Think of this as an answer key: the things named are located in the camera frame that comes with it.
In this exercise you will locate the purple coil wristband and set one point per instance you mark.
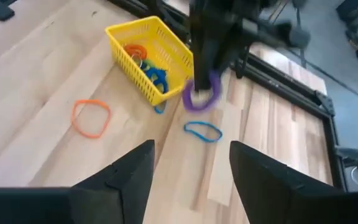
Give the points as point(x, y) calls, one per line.
point(197, 108)

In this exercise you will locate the orange coil wristband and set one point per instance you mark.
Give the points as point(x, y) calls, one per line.
point(127, 51)

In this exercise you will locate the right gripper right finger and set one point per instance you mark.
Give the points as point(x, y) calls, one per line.
point(275, 199)

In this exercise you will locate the blue rubber band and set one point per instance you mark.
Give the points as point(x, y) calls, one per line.
point(186, 127)
point(159, 111)

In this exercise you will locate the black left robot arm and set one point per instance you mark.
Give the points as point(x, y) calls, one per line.
point(291, 35)

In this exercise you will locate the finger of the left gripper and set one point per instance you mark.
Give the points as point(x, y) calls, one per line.
point(199, 76)
point(211, 74)

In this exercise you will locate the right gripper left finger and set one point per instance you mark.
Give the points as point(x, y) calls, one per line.
point(123, 193)

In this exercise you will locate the yellow plastic basket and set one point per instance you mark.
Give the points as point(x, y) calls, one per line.
point(166, 40)

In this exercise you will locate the green coil wristband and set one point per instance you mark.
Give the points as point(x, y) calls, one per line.
point(146, 64)

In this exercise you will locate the orange rubber band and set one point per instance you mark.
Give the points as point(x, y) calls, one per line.
point(73, 116)

